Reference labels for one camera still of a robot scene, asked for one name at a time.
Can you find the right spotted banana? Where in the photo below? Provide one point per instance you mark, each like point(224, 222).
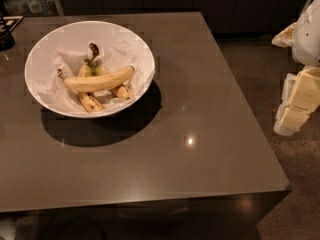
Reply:
point(122, 91)

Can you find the left spotted banana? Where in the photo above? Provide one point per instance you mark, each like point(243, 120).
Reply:
point(88, 100)

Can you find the white paper liner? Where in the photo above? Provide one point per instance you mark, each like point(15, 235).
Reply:
point(52, 93)

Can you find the black object at left edge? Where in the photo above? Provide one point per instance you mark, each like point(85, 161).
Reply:
point(7, 25)

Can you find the yellow banana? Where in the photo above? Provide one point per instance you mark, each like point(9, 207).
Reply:
point(98, 83)

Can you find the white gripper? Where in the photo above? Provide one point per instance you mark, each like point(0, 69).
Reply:
point(308, 34)

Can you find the spotted banana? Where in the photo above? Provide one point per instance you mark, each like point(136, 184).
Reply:
point(88, 100)
point(122, 91)

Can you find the white bowl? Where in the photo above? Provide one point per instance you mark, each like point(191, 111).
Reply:
point(74, 35)

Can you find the shelf with bottles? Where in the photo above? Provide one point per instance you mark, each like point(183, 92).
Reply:
point(31, 7)

